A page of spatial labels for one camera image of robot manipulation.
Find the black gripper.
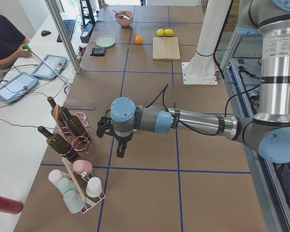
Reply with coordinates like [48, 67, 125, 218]
[113, 125, 133, 157]

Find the orange fruit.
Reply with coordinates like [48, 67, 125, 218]
[134, 36, 143, 45]

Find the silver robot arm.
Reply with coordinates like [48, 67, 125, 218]
[104, 0, 290, 163]

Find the green plate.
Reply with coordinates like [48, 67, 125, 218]
[95, 35, 116, 48]

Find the pink cup top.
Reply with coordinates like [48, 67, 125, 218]
[72, 159, 92, 174]

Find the pink cup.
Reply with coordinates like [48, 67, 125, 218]
[72, 159, 92, 174]
[48, 169, 70, 187]

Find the dark wine bottle middle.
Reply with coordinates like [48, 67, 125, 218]
[61, 106, 89, 138]

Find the dark wine bottle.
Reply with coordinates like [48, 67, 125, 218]
[38, 126, 77, 161]
[61, 106, 89, 138]
[47, 97, 66, 128]

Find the white cup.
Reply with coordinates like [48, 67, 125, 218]
[86, 177, 102, 198]

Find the dark wine bottle front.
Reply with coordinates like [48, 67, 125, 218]
[38, 126, 77, 161]

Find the green cup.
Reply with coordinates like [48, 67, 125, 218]
[57, 177, 77, 195]

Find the grey blue cup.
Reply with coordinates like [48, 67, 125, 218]
[63, 189, 85, 214]

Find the pink cup left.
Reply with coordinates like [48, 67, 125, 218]
[48, 169, 70, 187]

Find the dark wine bottle back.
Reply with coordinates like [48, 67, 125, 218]
[47, 97, 66, 128]

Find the grey folded cloth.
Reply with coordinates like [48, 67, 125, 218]
[90, 47, 106, 57]

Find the teach pendant far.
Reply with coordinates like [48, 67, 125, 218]
[31, 54, 68, 81]

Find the teach pendant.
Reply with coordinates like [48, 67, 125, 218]
[31, 54, 68, 81]
[0, 72, 39, 103]

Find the wooden cutting board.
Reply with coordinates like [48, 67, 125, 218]
[153, 37, 181, 61]

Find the black computer box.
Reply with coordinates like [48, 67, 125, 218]
[80, 23, 94, 44]

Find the teach pendant near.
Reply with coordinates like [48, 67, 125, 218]
[0, 72, 39, 103]

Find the yellow lemon far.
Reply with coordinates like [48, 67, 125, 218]
[157, 29, 165, 37]

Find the yellow lemon near board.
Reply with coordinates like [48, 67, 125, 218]
[164, 29, 174, 37]

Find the pink bowl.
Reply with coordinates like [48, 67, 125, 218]
[115, 11, 134, 27]

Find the metal ice scoop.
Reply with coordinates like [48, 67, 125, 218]
[112, 9, 130, 19]

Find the black keyboard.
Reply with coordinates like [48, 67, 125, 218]
[62, 19, 76, 40]

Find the red cylinder bottle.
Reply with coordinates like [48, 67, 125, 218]
[0, 196, 24, 215]

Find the black computer mouse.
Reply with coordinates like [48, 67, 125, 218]
[41, 30, 51, 37]

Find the person in black shirt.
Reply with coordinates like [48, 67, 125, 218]
[0, 15, 32, 70]

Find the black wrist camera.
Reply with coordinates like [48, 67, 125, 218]
[96, 110, 114, 138]

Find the white wire cup rack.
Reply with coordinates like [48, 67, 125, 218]
[62, 159, 105, 214]

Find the copper wire bottle rack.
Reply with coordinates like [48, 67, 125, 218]
[56, 112, 92, 158]

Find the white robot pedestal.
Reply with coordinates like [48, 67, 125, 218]
[182, 0, 232, 85]

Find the green handled reach stick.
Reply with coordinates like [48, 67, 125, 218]
[23, 44, 71, 87]

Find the aluminium frame post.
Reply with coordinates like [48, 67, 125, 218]
[45, 0, 81, 73]

